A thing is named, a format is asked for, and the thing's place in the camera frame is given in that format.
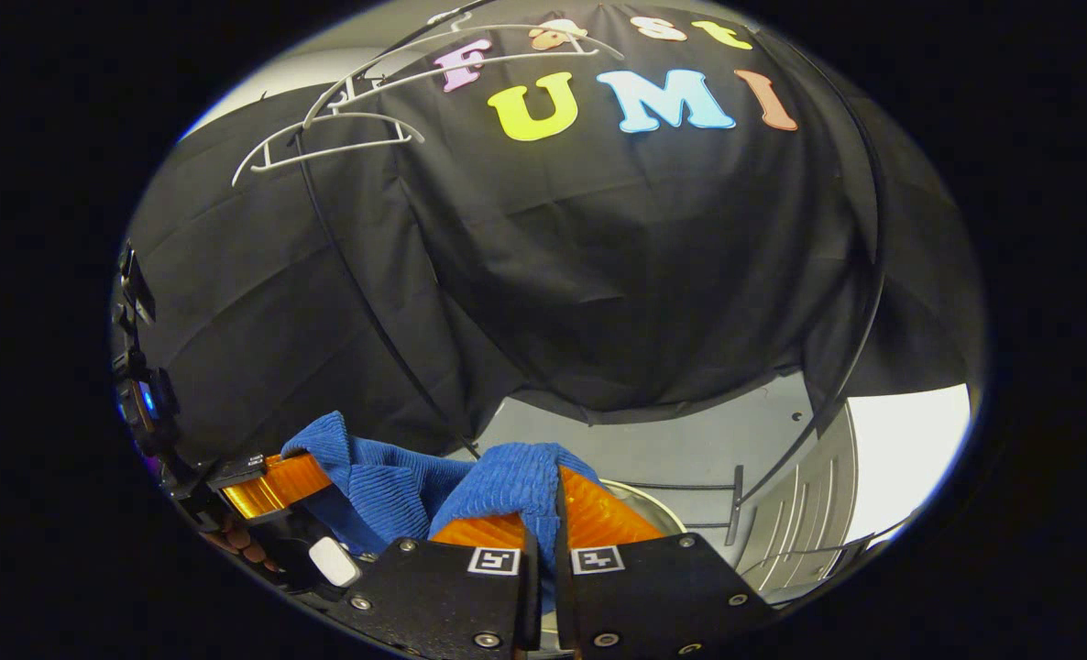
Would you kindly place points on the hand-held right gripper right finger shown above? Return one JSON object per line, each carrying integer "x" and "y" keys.
{"x": 564, "y": 596}

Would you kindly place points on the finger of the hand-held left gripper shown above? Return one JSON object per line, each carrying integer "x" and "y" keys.
{"x": 278, "y": 486}

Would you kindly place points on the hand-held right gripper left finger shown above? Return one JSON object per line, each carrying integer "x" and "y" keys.
{"x": 532, "y": 596}

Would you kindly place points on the black metal clothes rack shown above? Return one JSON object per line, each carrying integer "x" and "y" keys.
{"x": 736, "y": 504}

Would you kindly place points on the white clothes hanger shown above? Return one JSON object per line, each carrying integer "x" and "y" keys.
{"x": 507, "y": 59}
{"x": 333, "y": 152}

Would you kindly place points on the grey ribbed panel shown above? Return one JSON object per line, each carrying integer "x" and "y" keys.
{"x": 809, "y": 513}

